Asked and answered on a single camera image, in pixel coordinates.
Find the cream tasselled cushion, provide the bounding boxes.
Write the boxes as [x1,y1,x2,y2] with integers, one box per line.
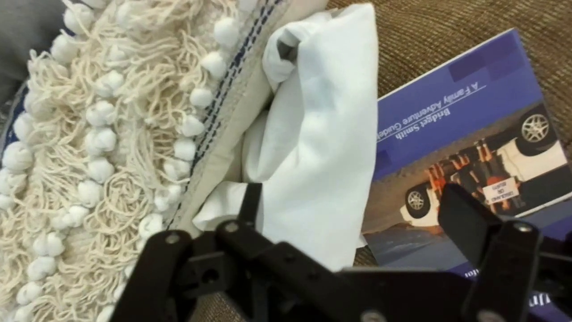
[0,0,331,322]

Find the white towel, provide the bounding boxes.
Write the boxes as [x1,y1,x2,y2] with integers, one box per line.
[192,4,379,272]

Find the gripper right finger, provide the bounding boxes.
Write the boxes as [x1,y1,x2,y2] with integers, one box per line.
[437,182,572,322]

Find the blue book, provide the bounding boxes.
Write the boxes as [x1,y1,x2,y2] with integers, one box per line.
[360,29,572,322]

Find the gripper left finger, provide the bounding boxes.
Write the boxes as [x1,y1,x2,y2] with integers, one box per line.
[109,182,358,322]

